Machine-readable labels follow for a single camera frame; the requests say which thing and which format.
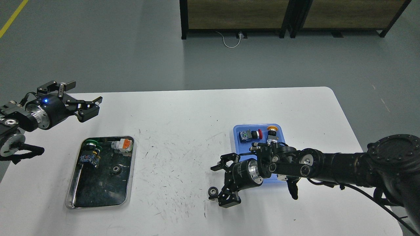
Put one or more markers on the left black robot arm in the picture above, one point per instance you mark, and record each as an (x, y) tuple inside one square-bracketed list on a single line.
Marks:
[(15, 121)]

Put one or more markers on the right wooden cabinet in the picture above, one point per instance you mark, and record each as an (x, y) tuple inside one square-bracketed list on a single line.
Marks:
[(336, 16)]

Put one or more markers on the black gear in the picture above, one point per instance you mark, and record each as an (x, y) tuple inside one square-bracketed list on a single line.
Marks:
[(213, 193), (116, 170)]

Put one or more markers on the wooden cabinet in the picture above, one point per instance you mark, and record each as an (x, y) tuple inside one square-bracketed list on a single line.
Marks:
[(336, 16), (235, 16)]

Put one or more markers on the silver metal tray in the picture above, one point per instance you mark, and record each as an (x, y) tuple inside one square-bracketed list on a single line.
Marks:
[(96, 187)]

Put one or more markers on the left wooden cabinet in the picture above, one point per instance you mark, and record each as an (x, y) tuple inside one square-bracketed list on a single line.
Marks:
[(235, 16)]

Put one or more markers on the blue plastic tray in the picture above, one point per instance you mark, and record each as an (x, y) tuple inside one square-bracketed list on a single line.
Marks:
[(244, 148)]

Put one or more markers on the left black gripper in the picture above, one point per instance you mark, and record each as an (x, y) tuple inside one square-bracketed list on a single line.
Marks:
[(49, 110)]

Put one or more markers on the green push button switch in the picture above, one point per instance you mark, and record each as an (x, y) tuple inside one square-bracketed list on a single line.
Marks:
[(90, 153)]

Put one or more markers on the red push button switch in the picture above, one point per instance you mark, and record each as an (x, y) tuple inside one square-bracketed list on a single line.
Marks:
[(245, 136)]

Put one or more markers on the white orange connector block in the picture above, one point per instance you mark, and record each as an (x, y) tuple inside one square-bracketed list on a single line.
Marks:
[(123, 146)]

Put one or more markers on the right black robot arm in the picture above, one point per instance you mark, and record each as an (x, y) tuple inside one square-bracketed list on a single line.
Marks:
[(387, 173)]

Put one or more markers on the yellow push button switch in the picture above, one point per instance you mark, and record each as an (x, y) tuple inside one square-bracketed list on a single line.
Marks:
[(272, 135)]

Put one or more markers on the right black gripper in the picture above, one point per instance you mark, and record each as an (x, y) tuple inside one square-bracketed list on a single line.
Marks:
[(245, 175)]

